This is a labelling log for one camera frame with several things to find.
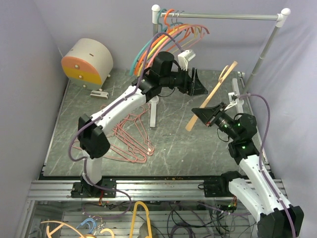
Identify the pink plastic hanger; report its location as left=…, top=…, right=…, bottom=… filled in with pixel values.
left=142, top=24, right=209, bottom=67

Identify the peach plastic hanger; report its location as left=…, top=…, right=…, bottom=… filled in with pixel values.
left=185, top=61, right=238, bottom=131

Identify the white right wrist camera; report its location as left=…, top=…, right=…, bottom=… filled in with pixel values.
left=224, top=92, right=244, bottom=113

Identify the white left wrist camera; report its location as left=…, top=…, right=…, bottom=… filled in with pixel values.
left=177, top=50, right=196, bottom=70

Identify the silver clothes rack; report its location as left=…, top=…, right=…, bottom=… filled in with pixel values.
left=148, top=4, right=292, bottom=128

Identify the beige round drawer cabinet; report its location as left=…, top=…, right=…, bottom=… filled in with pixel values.
left=61, top=38, right=113, bottom=90

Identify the aluminium mounting rail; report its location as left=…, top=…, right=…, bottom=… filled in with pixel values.
left=28, top=177, right=288, bottom=204

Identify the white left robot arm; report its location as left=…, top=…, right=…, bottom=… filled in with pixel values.
left=71, top=50, right=208, bottom=198

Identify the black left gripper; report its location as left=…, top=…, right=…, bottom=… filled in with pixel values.
left=162, top=65, right=210, bottom=98

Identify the small white remote box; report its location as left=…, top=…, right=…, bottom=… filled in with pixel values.
left=90, top=90, right=109, bottom=99

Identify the blue hanger below table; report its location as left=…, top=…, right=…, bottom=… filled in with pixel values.
left=76, top=218, right=97, bottom=234

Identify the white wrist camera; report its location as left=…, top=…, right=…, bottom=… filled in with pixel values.
left=177, top=50, right=196, bottom=70
left=224, top=92, right=244, bottom=113

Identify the teal plastic hanger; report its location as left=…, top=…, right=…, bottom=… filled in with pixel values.
left=129, top=5, right=186, bottom=77

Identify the yellow plastic hanger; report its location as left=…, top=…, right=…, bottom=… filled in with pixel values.
left=130, top=16, right=209, bottom=77

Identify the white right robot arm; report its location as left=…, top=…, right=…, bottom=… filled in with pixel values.
left=192, top=103, right=304, bottom=238

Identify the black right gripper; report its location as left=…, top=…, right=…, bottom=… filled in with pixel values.
left=192, top=102, right=239, bottom=140

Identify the orange plastic hanger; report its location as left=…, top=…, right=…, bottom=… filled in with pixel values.
left=130, top=17, right=188, bottom=76

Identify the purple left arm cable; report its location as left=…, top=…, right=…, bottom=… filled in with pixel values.
left=68, top=31, right=185, bottom=220

